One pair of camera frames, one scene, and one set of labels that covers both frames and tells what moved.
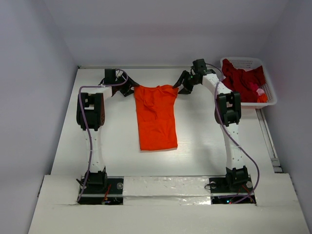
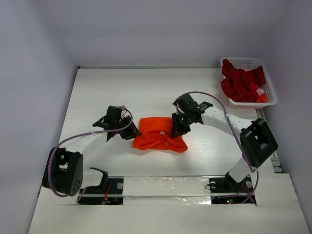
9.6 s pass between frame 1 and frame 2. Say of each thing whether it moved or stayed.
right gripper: moved
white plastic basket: stayed
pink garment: stayed
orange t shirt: moved
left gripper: moved
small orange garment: stayed
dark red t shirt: stayed
